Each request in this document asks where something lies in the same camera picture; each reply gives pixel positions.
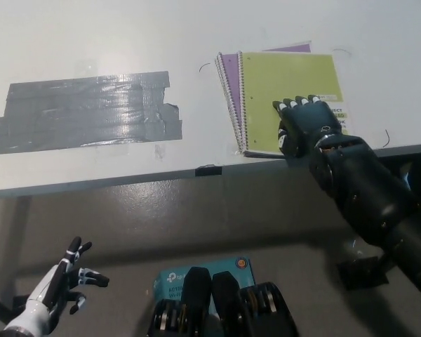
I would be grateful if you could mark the clear tape piece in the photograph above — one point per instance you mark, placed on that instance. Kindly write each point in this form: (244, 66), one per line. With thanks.
(160, 151)

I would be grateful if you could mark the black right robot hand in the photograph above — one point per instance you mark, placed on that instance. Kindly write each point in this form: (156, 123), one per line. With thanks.
(308, 119)

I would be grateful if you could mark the small black tape piece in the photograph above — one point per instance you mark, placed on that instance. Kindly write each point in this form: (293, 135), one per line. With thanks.
(208, 171)

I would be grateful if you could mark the green Mead spiral notebook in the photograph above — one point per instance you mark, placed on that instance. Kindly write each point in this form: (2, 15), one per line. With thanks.
(284, 80)

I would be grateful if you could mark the purple spiral notebook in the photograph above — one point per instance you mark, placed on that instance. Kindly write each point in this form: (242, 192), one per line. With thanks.
(229, 77)

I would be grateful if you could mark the black robot body blocks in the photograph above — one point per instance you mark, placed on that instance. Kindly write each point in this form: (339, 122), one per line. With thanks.
(224, 309)

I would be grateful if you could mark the teal tp-link box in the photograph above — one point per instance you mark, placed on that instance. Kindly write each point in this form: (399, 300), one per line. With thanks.
(172, 281)

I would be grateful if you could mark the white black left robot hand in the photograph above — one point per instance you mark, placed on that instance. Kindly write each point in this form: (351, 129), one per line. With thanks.
(51, 284)

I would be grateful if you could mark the grey table leg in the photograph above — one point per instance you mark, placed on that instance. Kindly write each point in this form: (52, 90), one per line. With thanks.
(24, 228)

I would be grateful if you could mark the grey duct tape patch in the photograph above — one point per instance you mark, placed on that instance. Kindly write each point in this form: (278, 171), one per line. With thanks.
(77, 112)

